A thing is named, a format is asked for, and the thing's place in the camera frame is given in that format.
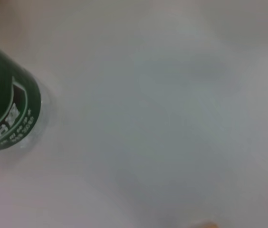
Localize clear bottle with green label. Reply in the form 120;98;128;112
0;35;53;154

